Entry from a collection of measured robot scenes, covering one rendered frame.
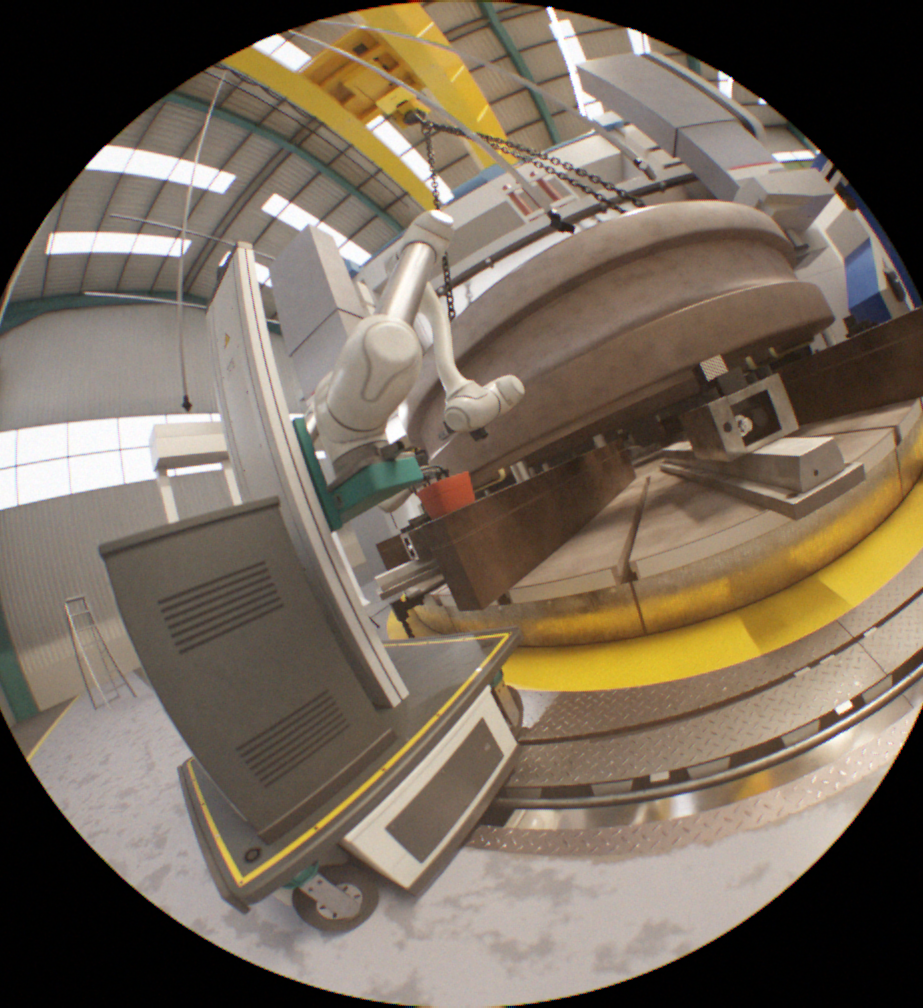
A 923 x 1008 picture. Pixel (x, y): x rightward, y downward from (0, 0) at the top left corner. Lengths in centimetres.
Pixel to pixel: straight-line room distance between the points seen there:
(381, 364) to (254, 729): 63
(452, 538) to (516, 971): 123
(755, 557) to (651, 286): 140
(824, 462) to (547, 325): 149
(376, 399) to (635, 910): 101
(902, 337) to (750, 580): 149
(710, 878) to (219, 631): 88
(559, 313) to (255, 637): 188
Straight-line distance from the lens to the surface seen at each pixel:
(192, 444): 398
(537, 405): 177
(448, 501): 125
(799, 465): 105
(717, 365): 154
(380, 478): 71
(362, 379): 61
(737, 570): 123
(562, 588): 126
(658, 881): 73
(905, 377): 216
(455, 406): 90
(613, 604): 126
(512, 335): 204
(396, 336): 63
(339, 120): 1166
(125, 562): 57
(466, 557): 123
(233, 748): 59
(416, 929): 83
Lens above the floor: 69
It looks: level
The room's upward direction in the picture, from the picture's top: 23 degrees counter-clockwise
